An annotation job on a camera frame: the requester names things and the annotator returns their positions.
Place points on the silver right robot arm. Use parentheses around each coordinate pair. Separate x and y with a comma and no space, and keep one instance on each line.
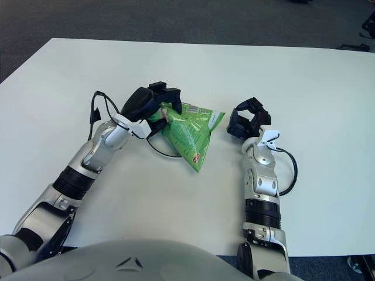
(263,187)

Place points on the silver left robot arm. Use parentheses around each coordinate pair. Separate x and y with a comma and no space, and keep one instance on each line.
(82,167)

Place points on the green snack bag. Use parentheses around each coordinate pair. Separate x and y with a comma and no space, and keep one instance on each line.
(190,131)

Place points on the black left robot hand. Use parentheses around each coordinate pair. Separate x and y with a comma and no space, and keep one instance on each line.
(137,102)

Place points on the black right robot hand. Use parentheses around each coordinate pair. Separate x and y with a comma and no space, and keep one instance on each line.
(257,123)

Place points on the metal caster foot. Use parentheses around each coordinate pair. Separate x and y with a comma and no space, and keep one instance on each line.
(360,263)

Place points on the black chair leg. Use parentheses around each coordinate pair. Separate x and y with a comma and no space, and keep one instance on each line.
(367,24)

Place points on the grey robot torso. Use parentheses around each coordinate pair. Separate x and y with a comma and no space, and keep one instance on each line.
(132,263)

